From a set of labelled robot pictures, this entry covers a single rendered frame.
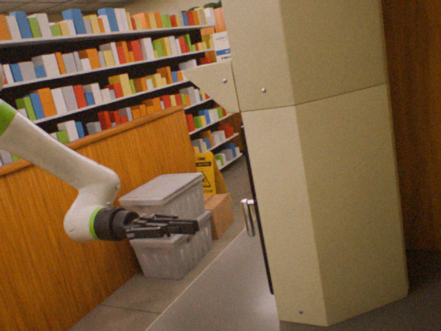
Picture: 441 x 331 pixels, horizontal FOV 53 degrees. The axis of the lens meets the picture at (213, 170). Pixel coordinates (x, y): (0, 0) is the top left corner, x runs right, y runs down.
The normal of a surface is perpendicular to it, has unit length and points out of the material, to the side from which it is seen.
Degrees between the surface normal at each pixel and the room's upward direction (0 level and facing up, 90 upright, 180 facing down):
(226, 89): 90
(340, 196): 90
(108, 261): 90
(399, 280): 90
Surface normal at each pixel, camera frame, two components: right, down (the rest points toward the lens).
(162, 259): -0.43, 0.40
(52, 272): 0.86, -0.04
